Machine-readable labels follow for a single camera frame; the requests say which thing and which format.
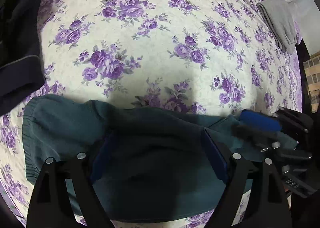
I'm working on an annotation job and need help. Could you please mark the teal pants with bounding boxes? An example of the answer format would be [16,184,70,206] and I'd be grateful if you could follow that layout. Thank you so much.
[22,94,300,223]

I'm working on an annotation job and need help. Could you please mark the dark navy folded pants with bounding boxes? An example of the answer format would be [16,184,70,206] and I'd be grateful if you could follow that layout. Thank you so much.
[0,0,47,116]

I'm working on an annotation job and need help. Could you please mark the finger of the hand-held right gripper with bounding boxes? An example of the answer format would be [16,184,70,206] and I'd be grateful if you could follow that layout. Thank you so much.
[233,124,281,153]
[239,106,314,141]

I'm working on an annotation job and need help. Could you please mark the grey folded pants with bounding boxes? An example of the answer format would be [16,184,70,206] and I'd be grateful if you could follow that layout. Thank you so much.
[257,0,298,54]

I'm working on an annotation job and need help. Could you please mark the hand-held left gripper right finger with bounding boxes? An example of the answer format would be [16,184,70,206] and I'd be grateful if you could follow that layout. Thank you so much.
[201,128,293,228]

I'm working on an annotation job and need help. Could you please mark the purple floral bedspread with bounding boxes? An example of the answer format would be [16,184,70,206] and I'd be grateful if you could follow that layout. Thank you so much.
[0,0,304,228]

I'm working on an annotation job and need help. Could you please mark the striped beige curtain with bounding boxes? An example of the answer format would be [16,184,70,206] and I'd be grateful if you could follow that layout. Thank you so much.
[303,54,320,113]

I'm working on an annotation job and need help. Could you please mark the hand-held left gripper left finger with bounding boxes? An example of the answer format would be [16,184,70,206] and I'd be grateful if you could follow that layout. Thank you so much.
[26,134,118,228]

